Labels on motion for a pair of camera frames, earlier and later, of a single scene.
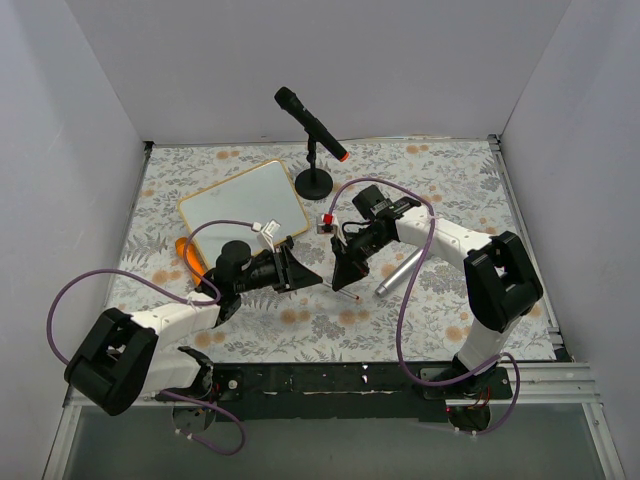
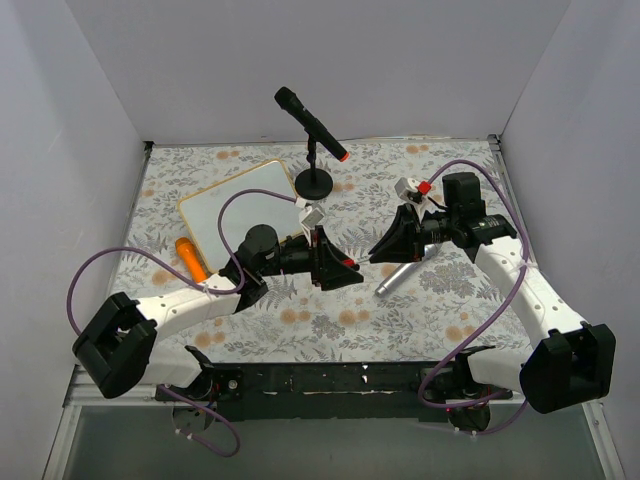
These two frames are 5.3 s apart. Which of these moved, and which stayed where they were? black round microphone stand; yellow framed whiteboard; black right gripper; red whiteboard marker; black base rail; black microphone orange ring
Moved: black right gripper; red whiteboard marker
Stayed: black base rail; black round microphone stand; black microphone orange ring; yellow framed whiteboard
